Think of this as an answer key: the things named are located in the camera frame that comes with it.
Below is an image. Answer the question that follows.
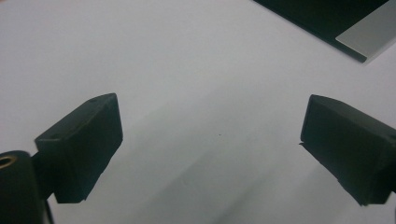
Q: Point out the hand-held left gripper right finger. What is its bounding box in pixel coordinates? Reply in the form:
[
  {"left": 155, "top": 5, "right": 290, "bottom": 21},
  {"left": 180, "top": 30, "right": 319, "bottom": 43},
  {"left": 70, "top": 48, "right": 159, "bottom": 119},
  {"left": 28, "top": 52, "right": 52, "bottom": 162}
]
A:
[{"left": 299, "top": 94, "right": 396, "bottom": 207}]

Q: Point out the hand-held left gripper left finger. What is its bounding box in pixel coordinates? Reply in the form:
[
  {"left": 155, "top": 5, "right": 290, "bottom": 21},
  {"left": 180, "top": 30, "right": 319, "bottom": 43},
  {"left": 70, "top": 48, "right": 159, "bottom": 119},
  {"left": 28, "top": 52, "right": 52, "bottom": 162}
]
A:
[{"left": 34, "top": 92, "right": 124, "bottom": 205}]

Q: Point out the thin black board green edge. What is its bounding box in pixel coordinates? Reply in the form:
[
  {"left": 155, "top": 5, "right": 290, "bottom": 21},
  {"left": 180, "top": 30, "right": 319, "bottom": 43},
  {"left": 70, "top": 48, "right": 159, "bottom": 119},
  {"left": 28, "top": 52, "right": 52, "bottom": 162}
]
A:
[{"left": 252, "top": 0, "right": 390, "bottom": 63}]

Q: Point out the grey flat plate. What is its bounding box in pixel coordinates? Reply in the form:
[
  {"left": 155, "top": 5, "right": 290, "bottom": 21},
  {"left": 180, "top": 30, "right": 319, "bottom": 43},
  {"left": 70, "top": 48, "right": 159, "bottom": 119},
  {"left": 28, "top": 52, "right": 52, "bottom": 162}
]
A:
[{"left": 334, "top": 0, "right": 396, "bottom": 60}]

